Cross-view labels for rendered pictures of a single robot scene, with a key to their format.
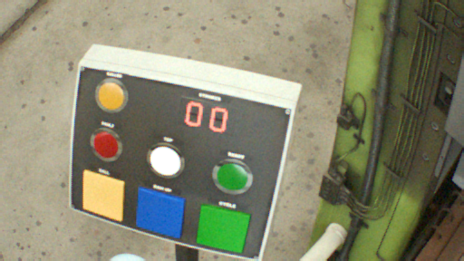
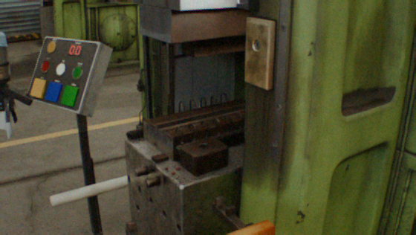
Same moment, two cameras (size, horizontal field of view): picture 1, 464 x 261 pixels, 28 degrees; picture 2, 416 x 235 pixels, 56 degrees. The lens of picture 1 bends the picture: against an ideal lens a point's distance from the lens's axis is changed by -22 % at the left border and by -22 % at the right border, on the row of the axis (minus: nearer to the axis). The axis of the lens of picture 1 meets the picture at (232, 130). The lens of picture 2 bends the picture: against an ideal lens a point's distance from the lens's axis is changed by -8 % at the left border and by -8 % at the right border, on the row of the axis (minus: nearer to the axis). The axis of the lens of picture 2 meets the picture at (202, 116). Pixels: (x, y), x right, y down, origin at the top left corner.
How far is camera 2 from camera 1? 1.49 m
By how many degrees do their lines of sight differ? 39
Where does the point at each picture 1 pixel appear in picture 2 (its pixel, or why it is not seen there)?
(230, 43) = not seen: hidden behind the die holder
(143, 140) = (56, 62)
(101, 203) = (36, 91)
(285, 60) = not seen: hidden behind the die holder
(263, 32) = not seen: hidden behind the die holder
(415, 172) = (163, 102)
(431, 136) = (164, 68)
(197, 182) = (67, 76)
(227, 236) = (70, 97)
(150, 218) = (50, 94)
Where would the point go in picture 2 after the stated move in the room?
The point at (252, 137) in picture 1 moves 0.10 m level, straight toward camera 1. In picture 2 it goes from (85, 56) to (69, 62)
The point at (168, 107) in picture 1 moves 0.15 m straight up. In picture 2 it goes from (66, 48) to (63, 12)
